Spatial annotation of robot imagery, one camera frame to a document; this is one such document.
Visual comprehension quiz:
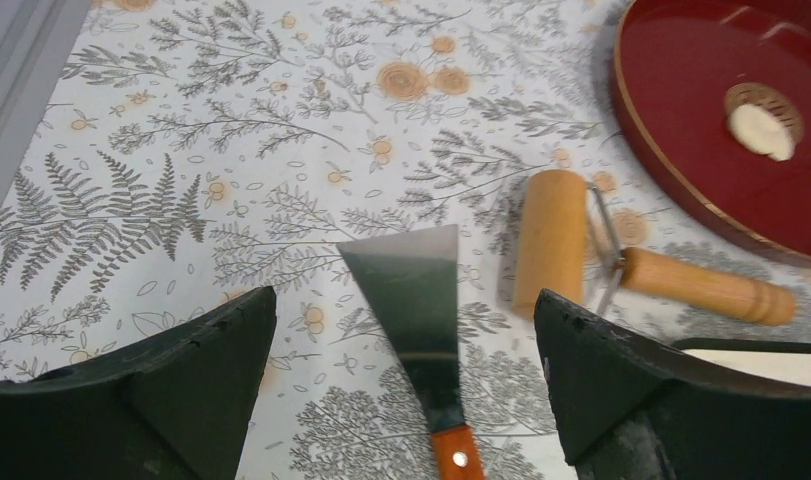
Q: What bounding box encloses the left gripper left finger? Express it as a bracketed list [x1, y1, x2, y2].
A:
[0, 287, 277, 479]

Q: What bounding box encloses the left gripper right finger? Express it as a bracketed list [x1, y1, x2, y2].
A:
[534, 290, 811, 479]

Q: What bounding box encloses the wooden roller with handle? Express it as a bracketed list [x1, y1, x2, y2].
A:
[511, 170, 796, 326]

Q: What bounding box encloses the metal scraper orange handle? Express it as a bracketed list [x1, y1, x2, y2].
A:
[336, 224, 485, 480]

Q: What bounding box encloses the round cut dough wrapper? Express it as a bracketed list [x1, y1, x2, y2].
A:
[727, 104, 795, 162]

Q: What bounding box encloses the strawberry pattern rectangular tray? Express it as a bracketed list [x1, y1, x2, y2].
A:
[672, 338, 811, 387]

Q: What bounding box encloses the floral tablecloth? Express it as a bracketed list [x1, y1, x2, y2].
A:
[0, 1, 811, 479]

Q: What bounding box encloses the red round lacquer tray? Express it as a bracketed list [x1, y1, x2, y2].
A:
[611, 1, 811, 267]

